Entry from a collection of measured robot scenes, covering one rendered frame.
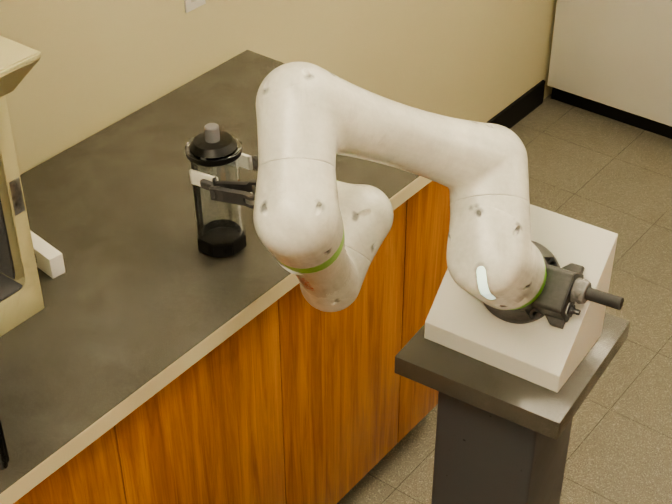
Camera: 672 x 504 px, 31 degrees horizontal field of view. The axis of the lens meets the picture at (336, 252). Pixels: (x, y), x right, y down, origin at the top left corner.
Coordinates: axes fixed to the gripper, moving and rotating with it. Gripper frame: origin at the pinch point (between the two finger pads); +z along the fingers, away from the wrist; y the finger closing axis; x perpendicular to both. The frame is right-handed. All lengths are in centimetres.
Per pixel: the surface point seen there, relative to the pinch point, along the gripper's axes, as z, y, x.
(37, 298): 15.2, 36.1, 14.3
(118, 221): 25.0, 6.3, 16.4
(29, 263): 14.4, 36.5, 6.0
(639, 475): -55, -83, 118
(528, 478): -68, -2, 47
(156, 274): 6.1, 14.7, 18.2
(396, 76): 61, -143, 53
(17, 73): 1, 39, -36
